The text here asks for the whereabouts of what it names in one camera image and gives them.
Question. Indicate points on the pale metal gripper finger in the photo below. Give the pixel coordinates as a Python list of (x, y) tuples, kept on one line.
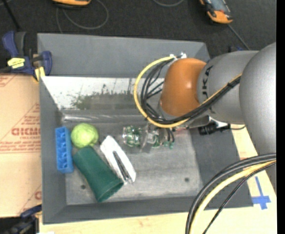
[(150, 147), (144, 144)]

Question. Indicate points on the clear glass thing, green marks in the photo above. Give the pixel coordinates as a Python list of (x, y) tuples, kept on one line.
[(131, 137)]

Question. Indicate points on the grey metal bin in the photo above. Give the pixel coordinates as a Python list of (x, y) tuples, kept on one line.
[(157, 179)]

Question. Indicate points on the dark green plastic cup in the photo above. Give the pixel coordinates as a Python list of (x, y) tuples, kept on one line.
[(96, 172)]

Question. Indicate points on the lime green ball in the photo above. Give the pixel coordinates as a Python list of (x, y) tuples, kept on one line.
[(84, 135)]

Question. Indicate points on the blue ridged plastic block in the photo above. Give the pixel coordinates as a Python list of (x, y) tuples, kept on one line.
[(64, 152)]

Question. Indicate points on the brown cardboard board, red print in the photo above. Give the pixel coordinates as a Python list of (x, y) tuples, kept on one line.
[(15, 169)]

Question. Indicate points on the black cylinder on white bracket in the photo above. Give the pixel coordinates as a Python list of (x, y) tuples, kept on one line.
[(209, 129)]

